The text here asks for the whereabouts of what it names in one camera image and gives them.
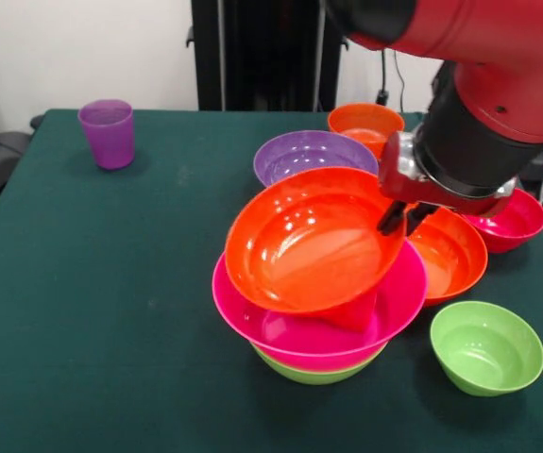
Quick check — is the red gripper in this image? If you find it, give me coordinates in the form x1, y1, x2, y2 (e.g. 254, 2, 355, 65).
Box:
375, 130, 520, 237

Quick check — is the large pink bowl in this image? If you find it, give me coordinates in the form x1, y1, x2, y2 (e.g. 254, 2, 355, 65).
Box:
212, 240, 429, 372

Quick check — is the large orange bowl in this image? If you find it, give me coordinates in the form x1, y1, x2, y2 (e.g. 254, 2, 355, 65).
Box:
224, 166, 407, 314
405, 206, 489, 307

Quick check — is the red cup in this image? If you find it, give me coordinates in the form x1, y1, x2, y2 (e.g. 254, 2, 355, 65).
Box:
315, 290, 379, 333

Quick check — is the large green bowl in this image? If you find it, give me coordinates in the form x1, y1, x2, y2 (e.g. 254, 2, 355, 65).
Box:
250, 342, 390, 386

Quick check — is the small orange bowl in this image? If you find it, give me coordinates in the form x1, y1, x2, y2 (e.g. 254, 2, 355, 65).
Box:
327, 102, 406, 148

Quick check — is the small red bowl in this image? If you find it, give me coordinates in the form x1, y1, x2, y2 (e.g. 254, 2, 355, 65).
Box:
462, 187, 543, 255

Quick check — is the purple bowl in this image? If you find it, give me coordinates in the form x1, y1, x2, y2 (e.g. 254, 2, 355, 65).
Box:
252, 130, 380, 189

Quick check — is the small green bowl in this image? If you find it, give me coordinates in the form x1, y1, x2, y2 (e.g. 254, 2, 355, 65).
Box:
429, 300, 543, 398

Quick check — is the dark green tablecloth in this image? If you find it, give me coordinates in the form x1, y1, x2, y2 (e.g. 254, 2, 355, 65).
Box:
0, 109, 543, 453

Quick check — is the purple cup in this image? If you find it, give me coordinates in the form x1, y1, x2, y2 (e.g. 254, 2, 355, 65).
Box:
76, 98, 135, 171

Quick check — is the thin black wall cable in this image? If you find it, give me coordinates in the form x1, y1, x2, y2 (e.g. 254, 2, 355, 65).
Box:
393, 50, 409, 114

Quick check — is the black cable with plug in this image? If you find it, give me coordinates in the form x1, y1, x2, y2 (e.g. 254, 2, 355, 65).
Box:
375, 49, 391, 108

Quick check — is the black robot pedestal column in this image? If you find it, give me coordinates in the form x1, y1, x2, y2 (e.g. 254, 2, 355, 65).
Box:
185, 0, 350, 113

